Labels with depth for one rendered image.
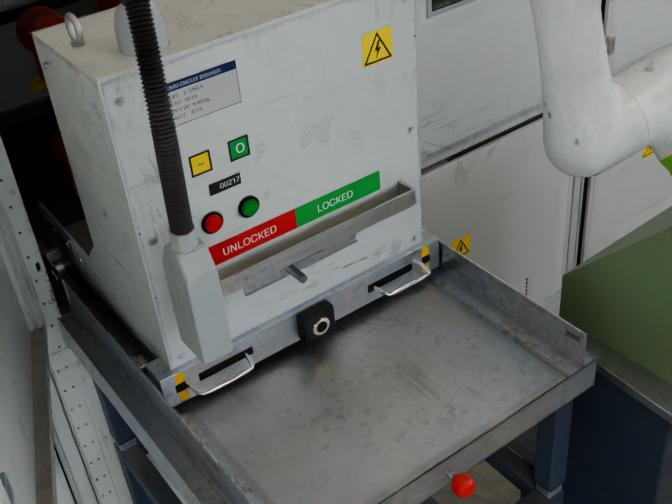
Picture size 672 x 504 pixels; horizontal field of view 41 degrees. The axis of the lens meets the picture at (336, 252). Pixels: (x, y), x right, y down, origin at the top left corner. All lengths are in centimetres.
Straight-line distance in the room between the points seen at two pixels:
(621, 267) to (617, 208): 112
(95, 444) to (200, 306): 74
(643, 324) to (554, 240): 94
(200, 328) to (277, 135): 29
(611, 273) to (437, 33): 63
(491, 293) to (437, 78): 56
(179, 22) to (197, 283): 35
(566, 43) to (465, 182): 78
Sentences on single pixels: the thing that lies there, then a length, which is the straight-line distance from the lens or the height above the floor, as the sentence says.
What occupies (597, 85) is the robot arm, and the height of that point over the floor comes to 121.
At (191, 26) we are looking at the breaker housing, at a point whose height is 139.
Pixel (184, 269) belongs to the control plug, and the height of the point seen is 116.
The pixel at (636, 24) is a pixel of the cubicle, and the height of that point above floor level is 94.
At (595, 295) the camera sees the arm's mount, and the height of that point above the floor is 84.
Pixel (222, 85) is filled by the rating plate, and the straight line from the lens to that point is 120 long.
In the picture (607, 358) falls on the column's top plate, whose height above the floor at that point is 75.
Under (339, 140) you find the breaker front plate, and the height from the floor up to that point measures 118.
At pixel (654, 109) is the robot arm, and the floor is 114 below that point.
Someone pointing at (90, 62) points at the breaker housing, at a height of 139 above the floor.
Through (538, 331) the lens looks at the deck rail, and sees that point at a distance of 148.
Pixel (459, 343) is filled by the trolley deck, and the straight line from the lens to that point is 147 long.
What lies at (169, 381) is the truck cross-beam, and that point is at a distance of 137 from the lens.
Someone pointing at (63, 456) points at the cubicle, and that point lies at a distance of 186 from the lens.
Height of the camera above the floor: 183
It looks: 36 degrees down
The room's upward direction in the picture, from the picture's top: 6 degrees counter-clockwise
